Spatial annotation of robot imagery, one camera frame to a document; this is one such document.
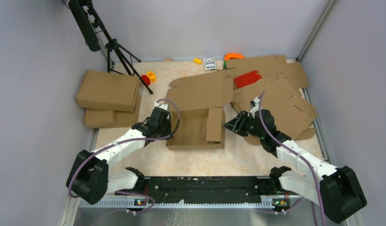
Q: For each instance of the small yellow block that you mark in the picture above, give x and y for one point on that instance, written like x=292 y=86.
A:
x=197 y=61

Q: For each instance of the black camera tripod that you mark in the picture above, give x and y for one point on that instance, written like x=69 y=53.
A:
x=97 y=38

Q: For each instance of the folded brown cardboard box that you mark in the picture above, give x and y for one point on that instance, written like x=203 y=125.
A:
x=108 y=91

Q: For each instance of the red plastic sheet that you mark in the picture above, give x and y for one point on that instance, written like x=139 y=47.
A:
x=246 y=79

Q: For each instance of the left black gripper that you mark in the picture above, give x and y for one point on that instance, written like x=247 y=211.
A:
x=168 y=122

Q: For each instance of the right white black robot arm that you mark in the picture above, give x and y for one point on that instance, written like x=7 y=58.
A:
x=337 y=191

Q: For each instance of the lower folded cardboard box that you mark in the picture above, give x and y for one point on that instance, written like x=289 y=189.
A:
x=96 y=119

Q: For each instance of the stack of flat cardboard sheets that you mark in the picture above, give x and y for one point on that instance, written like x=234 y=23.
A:
x=282 y=82

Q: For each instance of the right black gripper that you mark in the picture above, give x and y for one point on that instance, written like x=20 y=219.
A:
x=236 y=124

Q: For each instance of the blue playing card deck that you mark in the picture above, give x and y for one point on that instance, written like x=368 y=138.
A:
x=209 y=63

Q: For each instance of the brown cardboard box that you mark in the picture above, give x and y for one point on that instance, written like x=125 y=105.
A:
x=108 y=91
x=198 y=110

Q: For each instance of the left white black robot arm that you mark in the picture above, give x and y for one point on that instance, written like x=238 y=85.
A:
x=91 y=178

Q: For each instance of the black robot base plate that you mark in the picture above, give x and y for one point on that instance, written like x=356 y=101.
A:
x=208 y=190

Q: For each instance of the red yellow toy spool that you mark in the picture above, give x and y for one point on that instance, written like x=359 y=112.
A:
x=149 y=78

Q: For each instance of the orange plastic ring toy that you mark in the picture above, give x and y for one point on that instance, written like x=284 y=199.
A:
x=230 y=56

